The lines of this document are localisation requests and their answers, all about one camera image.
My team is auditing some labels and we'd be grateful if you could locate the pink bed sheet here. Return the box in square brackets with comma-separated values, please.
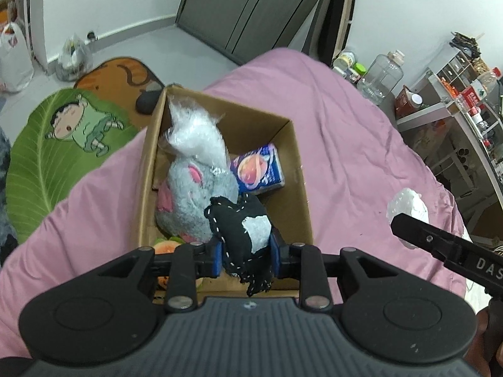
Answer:
[0, 47, 478, 362]

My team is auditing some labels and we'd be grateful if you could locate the cluttered side shelf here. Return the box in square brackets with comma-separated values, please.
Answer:
[396, 68, 503, 236]

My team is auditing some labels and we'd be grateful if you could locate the dark grey wardrobe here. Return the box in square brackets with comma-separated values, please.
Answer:
[175, 0, 339, 65]

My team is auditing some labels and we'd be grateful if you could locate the red box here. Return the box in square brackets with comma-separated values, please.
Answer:
[460, 86, 488, 107]

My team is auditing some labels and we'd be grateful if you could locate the white narrow rack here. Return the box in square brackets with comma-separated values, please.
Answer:
[21, 0, 37, 63]

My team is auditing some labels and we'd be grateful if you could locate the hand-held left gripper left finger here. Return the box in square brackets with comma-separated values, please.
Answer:
[96, 239, 224, 313]

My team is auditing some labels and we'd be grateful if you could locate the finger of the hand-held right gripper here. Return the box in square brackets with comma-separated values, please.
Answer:
[390, 212, 478, 273]

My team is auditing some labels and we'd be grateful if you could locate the person's right hand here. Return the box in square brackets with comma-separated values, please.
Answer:
[467, 302, 503, 377]

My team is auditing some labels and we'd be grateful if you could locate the orange rug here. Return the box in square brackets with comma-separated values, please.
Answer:
[74, 56, 166, 130]

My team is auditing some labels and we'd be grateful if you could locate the brown cardboard box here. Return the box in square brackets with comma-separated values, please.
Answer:
[131, 84, 315, 305]

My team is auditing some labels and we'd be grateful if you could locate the dark clear plastic bag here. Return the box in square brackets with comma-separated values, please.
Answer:
[55, 33, 95, 83]

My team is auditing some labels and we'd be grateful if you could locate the dark dried decoration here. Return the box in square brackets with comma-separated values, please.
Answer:
[450, 31, 482, 59]

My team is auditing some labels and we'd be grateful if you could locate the red snack jar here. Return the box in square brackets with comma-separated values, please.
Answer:
[394, 85, 423, 120]

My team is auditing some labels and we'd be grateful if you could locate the green leaf cartoon rug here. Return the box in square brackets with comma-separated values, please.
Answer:
[6, 88, 142, 244]

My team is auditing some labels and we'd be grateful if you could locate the dark grey round object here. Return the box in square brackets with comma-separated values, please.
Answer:
[135, 90, 160, 114]

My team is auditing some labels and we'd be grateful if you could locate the blue tissue packet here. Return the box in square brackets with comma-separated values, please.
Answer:
[229, 144, 286, 196]

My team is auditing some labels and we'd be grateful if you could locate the grey-blue fuzzy rug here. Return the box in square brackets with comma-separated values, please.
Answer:
[0, 126, 18, 252]

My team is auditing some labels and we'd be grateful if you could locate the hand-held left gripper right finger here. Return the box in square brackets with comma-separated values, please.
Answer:
[269, 232, 391, 311]

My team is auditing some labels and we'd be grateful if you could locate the white plastic shopping bag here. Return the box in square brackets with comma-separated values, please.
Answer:
[0, 21, 35, 94]

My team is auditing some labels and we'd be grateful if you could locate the white and yellow cup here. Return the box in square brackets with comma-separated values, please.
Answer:
[332, 49, 356, 72]

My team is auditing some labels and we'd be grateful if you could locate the burger-shaped soft toy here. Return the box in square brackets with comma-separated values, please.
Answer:
[152, 236, 205, 291]

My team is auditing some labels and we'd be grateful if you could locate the small drawer organiser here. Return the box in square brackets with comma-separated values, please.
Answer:
[434, 43, 478, 83]

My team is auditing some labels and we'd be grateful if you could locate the wooden board with black frame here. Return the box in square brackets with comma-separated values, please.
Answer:
[308, 0, 358, 65]

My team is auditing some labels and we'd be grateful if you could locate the clear crinkled plastic bag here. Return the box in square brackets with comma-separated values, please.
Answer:
[159, 95, 230, 173]

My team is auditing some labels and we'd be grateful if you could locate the person's dark clothing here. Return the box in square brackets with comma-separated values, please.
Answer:
[0, 357, 34, 377]

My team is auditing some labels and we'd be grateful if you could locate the small white bag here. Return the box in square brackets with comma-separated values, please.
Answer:
[386, 188, 430, 250]

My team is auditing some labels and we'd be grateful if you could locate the grey plush toy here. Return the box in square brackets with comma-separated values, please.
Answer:
[154, 153, 239, 243]

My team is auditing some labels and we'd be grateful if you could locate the plastic bottle with grains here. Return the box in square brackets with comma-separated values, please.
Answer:
[469, 67, 503, 99]

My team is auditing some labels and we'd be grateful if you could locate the clear plastic jar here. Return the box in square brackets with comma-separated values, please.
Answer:
[357, 50, 405, 105]

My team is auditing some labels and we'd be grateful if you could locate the black sock with white patch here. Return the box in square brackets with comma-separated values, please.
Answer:
[204, 193, 276, 297]

